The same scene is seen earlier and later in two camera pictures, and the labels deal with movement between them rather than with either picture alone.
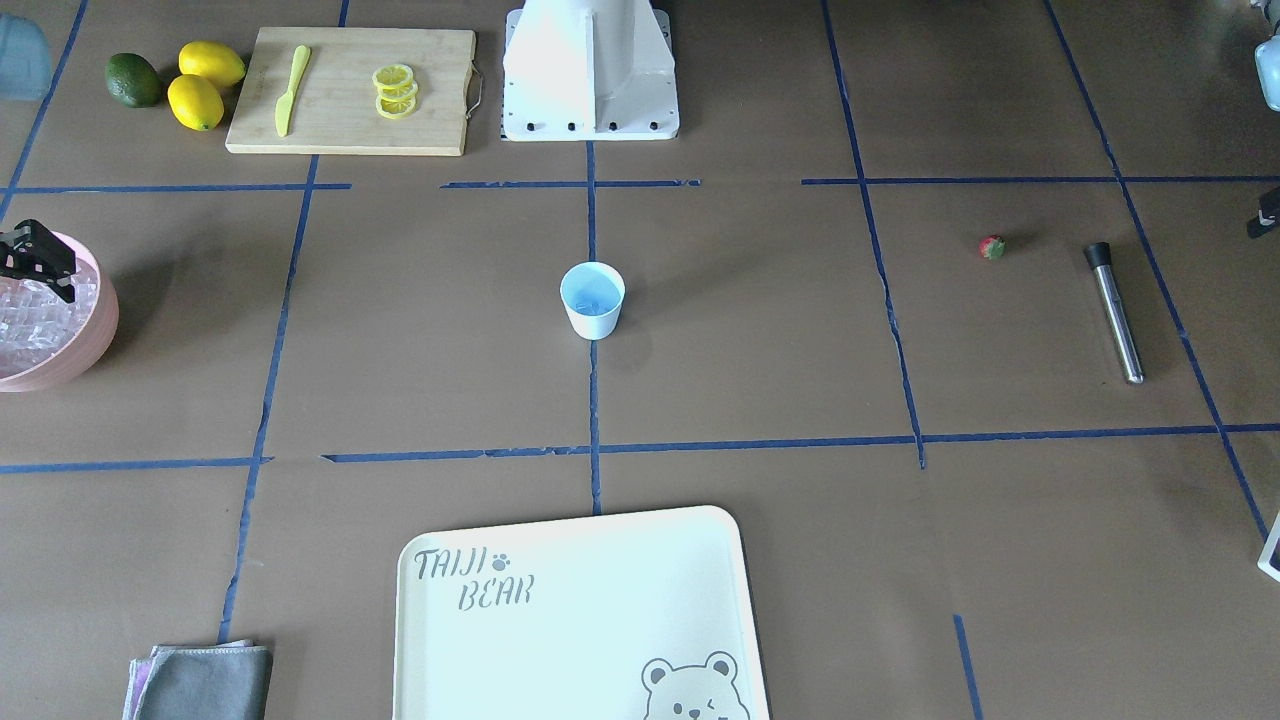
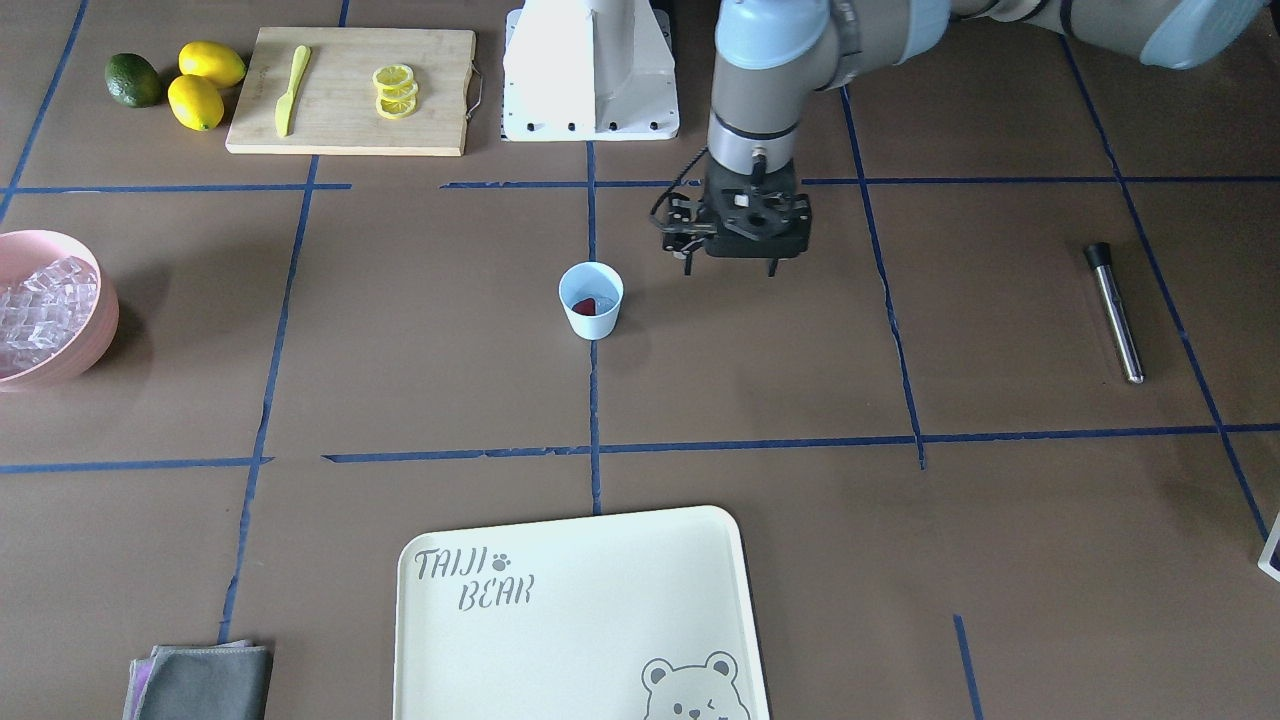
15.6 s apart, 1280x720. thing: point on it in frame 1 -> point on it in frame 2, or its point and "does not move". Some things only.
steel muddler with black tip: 1099,257 does not move
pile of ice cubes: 37,322 does not move
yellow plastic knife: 284,106 does not move
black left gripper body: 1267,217 -> 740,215
